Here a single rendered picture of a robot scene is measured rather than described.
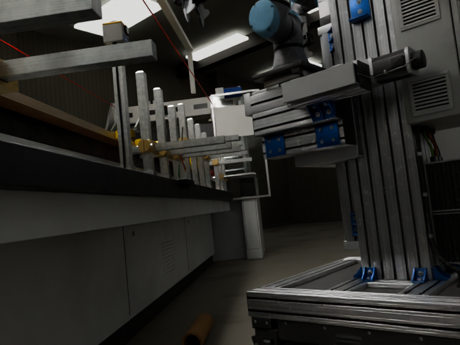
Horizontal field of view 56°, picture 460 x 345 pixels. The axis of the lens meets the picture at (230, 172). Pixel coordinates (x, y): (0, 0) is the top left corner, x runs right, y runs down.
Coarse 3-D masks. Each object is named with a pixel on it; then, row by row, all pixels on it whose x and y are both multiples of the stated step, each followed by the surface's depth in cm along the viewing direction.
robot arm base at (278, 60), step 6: (294, 42) 163; (276, 48) 166; (282, 48) 164; (288, 48) 163; (294, 48) 163; (300, 48) 164; (276, 54) 166; (282, 54) 163; (288, 54) 162; (294, 54) 162; (300, 54) 162; (276, 60) 165; (282, 60) 162; (288, 60) 161; (294, 60) 161; (306, 60) 163; (276, 66) 164
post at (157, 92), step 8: (160, 88) 200; (160, 96) 200; (160, 104) 199; (160, 112) 199; (160, 120) 199; (160, 128) 199; (160, 136) 198; (160, 160) 198; (168, 160) 200; (160, 168) 197; (168, 168) 199
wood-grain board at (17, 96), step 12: (0, 96) 106; (12, 96) 110; (24, 96) 116; (12, 108) 118; (24, 108) 119; (36, 108) 121; (48, 108) 128; (48, 120) 136; (60, 120) 137; (72, 120) 142; (84, 120) 152; (84, 132) 158; (96, 132) 161; (108, 132) 173; (132, 144) 201
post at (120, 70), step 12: (120, 72) 149; (120, 84) 148; (120, 96) 148; (120, 108) 147; (120, 120) 147; (120, 132) 147; (120, 144) 147; (120, 156) 147; (132, 156) 150; (132, 168) 147
